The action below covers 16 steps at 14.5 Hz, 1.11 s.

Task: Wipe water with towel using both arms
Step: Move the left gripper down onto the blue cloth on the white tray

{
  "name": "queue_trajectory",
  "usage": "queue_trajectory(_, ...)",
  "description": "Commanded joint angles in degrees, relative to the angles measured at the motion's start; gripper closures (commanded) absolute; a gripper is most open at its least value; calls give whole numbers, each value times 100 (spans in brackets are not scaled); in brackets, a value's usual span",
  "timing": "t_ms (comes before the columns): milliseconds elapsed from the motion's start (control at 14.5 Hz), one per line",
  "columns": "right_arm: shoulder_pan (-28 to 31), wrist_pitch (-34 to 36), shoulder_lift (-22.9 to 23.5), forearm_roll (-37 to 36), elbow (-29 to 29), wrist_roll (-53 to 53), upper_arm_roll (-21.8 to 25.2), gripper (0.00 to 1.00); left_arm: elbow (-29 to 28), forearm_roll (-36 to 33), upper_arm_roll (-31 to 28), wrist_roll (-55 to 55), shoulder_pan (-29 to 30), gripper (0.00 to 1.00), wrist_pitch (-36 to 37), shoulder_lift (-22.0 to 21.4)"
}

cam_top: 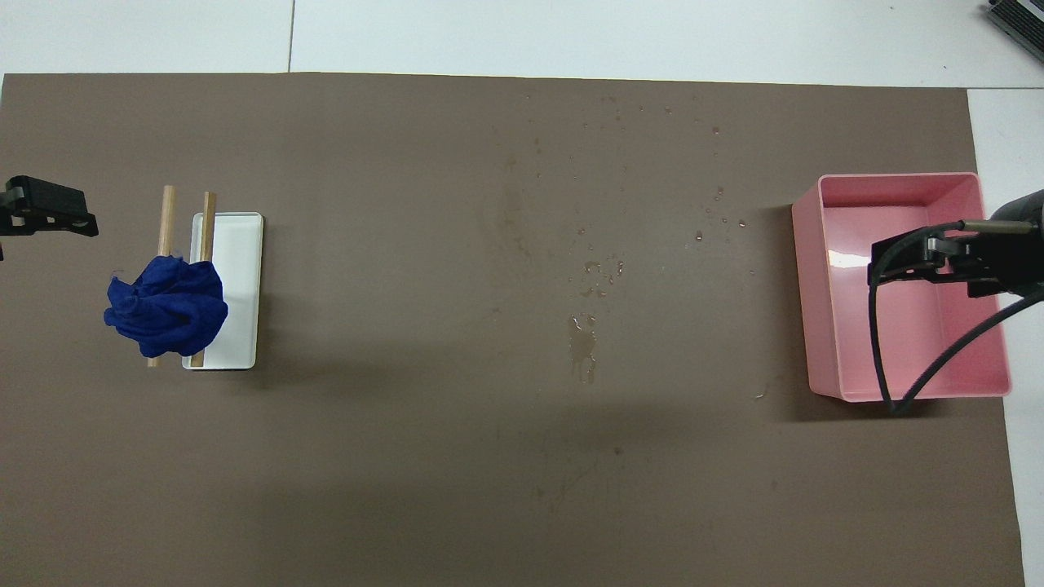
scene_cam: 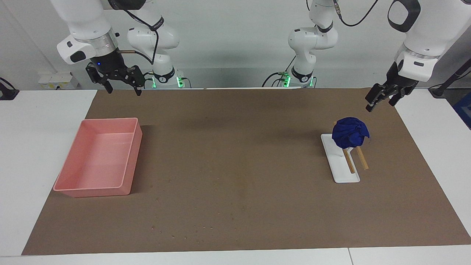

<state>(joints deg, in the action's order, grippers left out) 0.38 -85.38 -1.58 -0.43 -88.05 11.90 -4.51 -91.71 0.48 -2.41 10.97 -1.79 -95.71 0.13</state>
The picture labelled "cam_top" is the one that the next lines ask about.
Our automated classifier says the grey ridged device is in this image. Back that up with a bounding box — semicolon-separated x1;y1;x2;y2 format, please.
983;0;1044;42

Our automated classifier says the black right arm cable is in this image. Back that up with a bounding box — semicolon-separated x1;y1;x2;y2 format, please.
868;218;1044;417

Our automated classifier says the water puddle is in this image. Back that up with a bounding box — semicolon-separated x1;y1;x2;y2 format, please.
568;314;598;384

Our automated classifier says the pink plastic bin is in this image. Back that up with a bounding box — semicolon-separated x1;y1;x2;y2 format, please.
791;172;1012;404

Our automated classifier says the blue towel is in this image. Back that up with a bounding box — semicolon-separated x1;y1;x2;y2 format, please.
104;255;229;360

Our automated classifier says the brown table mat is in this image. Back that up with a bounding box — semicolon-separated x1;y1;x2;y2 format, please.
0;72;1027;587

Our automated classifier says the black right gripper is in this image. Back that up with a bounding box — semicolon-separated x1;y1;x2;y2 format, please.
867;189;1044;299

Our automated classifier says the white towel rack base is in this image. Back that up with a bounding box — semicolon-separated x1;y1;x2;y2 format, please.
183;212;264;371

